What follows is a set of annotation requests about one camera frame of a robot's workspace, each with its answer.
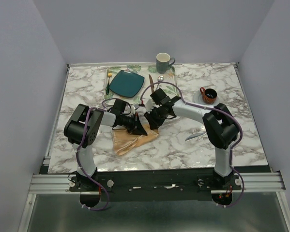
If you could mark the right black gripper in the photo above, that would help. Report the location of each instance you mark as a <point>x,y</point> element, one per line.
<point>153,123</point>

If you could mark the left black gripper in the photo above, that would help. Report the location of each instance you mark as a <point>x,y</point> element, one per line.
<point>139,129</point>

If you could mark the orange cloth napkin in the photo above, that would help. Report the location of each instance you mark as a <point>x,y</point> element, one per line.
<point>123,142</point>

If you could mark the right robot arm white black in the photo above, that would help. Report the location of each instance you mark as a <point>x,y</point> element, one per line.
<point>222,129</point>

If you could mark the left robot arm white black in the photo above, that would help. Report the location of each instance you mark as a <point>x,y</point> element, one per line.
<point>83,125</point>

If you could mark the leaf pattern serving tray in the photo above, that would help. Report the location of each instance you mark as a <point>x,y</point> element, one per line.
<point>143,70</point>

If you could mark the silver table knife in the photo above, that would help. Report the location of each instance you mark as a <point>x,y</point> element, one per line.
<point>196,135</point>

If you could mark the silver spoon on tray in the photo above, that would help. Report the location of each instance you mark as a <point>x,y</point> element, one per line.
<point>159,80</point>

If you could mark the teal square plate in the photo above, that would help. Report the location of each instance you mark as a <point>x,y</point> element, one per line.
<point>127,84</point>

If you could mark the grey saucer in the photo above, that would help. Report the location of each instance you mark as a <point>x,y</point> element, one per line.
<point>197,98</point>

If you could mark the red brown small cup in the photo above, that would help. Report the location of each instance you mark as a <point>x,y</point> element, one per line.
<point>209,95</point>

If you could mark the grey green mug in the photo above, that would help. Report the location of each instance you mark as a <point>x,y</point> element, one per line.
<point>164,62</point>

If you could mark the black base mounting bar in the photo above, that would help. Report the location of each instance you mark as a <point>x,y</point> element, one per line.
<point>201,184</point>

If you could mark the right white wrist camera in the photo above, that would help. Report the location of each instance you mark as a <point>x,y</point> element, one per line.
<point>148,104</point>

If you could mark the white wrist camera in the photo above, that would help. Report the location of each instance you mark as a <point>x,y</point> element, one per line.
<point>148,104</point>
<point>136,108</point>

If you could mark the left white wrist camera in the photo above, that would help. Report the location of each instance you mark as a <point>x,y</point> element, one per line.
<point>136,108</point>

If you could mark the brown handled knife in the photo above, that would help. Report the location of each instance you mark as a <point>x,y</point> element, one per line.
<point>151,83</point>

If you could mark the gold fork green handle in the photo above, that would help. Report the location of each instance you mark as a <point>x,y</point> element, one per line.
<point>109,75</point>

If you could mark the aluminium frame rail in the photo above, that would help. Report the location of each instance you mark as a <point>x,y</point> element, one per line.
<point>59,184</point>

